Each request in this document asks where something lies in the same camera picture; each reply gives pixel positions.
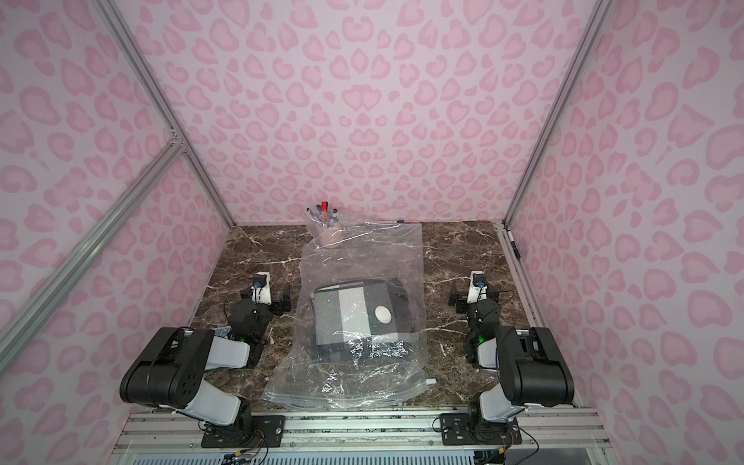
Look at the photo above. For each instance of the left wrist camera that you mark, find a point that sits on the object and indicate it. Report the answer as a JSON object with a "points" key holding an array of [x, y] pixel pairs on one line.
{"points": [[261, 293]]}

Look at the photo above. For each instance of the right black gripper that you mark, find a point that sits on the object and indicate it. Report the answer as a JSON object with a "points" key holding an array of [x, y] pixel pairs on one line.
{"points": [[459, 298]]}

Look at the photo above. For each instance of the clear plastic vacuum bag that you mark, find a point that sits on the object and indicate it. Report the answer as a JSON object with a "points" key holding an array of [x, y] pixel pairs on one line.
{"points": [[369, 251]]}

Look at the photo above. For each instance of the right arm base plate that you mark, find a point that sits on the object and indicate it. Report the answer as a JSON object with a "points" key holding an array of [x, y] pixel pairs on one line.
{"points": [[466, 430]]}

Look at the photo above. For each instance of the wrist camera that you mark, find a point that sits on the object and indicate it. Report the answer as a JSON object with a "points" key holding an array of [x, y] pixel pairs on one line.
{"points": [[261, 293], [478, 287]]}

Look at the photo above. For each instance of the black marker on rail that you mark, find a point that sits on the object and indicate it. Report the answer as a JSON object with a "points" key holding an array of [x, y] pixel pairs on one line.
{"points": [[514, 245]]}

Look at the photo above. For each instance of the grey black checked blanket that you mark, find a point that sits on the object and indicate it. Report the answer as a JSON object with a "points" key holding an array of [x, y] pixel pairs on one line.
{"points": [[357, 321]]}

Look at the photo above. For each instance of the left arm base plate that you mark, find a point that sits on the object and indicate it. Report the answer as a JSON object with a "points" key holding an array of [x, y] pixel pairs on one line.
{"points": [[263, 430]]}

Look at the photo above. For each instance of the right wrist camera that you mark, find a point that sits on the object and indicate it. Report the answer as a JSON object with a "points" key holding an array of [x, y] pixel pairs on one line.
{"points": [[478, 287]]}

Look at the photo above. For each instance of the pink metal pen cup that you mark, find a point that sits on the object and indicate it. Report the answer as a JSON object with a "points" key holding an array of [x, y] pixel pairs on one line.
{"points": [[329, 236]]}

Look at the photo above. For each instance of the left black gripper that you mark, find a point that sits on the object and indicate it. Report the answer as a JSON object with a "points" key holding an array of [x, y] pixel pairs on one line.
{"points": [[279, 298]]}

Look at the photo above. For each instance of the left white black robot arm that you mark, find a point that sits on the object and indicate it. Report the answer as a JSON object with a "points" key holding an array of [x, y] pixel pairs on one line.
{"points": [[170, 372]]}

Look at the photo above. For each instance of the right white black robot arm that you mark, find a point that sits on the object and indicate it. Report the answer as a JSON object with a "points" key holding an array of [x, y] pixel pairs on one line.
{"points": [[529, 365]]}

